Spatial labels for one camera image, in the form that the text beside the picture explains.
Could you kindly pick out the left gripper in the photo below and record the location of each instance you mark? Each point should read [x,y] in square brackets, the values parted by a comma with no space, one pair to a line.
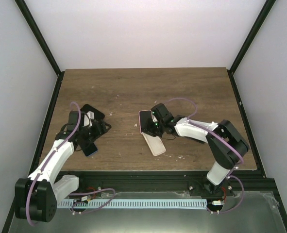
[99,133]

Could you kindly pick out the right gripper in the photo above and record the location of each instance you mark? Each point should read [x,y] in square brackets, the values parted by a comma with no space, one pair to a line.
[159,135]

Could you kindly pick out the pink phone case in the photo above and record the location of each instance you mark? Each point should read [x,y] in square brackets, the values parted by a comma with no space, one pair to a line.
[140,121]

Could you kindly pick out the pink-edged black phone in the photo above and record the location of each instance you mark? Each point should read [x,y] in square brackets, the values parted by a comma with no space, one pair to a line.
[145,120]

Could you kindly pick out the white phone case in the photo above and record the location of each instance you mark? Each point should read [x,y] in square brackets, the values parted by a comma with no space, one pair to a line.
[155,144]

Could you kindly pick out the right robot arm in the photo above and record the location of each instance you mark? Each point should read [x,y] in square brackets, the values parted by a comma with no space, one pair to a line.
[226,143]

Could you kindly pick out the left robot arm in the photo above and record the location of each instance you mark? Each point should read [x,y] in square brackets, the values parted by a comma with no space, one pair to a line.
[37,196]

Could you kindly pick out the black phone case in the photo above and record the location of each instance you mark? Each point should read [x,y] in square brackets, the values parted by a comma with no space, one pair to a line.
[98,115]

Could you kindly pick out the blue-edged black phone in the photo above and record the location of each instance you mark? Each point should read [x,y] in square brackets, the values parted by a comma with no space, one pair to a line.
[88,149]

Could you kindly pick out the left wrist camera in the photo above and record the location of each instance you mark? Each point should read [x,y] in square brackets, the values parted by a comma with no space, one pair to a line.
[88,117]

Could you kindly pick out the light blue slotted cable duct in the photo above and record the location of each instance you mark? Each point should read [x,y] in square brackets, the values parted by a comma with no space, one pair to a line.
[136,204]

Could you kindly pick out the black aluminium frame rail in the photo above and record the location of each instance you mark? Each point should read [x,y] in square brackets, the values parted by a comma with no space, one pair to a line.
[193,182]

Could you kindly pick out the left black frame post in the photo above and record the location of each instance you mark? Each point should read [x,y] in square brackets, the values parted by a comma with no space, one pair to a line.
[24,9]

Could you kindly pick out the black frame post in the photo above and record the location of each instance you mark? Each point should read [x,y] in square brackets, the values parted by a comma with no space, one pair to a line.
[24,9]
[264,12]

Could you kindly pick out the right black frame post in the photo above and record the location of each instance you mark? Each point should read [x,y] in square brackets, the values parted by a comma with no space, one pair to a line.
[264,12]

